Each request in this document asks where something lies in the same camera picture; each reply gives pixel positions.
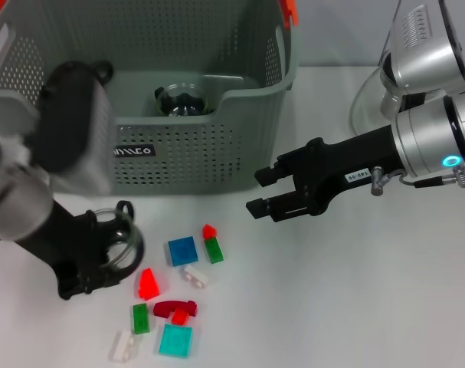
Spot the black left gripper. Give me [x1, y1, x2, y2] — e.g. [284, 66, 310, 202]
[16, 198, 141, 301]

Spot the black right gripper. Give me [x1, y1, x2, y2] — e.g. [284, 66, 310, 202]
[245, 124, 404, 224]

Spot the glass teacup black sleeve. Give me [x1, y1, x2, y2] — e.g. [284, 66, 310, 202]
[87, 199, 146, 271]
[154, 83, 210, 118]

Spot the green toy brick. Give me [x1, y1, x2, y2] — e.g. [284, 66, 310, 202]
[204, 237, 224, 265]
[131, 303, 152, 335]

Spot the white toy brick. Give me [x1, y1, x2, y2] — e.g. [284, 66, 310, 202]
[182, 264, 211, 289]
[108, 330, 137, 363]

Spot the bright red curved block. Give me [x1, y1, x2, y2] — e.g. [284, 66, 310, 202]
[138, 267, 162, 301]

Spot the blue square plate block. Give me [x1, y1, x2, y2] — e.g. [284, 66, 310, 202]
[166, 236, 199, 268]

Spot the dark red arch block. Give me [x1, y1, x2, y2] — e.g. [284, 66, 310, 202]
[152, 300, 198, 319]

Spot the grey perforated plastic storage bin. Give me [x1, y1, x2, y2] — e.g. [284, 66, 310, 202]
[0, 0, 300, 196]

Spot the teal square plate block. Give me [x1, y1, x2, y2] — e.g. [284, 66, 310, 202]
[158, 324, 194, 360]

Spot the right gripper silver plug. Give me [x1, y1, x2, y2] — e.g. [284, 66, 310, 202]
[371, 165, 390, 196]

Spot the black clay teapot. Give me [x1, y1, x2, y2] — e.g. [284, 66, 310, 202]
[90, 59, 115, 85]

